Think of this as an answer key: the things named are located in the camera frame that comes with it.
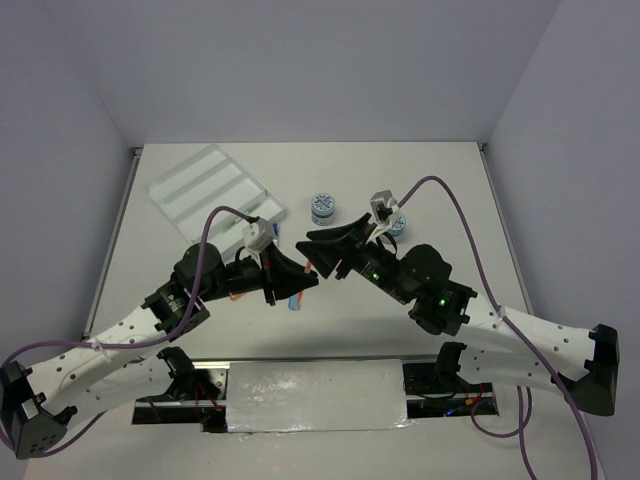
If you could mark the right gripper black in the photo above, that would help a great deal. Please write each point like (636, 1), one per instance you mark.
(335, 243)

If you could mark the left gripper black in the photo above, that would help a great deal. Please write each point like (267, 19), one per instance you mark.
(286, 279)

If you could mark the orange thin pen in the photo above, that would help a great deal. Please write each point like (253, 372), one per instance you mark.
(308, 268)

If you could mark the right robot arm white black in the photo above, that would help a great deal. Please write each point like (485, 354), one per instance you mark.
(486, 343)

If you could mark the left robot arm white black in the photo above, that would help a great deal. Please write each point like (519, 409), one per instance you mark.
(137, 357)

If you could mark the blue translucent cap case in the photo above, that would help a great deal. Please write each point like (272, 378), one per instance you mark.
(294, 302)

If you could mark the blue white round jar left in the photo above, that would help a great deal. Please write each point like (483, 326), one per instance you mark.
(322, 209)

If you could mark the blue white round jar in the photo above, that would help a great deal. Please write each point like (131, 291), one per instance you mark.
(322, 209)
(398, 227)

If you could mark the blue white round jar right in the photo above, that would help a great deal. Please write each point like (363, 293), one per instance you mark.
(398, 227)

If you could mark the silver foil covered panel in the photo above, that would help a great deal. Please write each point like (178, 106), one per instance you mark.
(316, 396)

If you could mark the white compartment tray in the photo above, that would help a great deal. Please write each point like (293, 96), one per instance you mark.
(187, 193)

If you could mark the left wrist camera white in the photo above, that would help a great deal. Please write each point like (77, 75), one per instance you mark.
(257, 237)

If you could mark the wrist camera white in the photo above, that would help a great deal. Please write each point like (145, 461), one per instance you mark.
(385, 211)
(257, 237)

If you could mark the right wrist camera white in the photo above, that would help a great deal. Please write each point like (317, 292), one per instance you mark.
(385, 211)

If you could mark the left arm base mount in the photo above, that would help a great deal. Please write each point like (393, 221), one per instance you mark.
(200, 400)

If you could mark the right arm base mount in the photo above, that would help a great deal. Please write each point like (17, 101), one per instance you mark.
(427, 397)

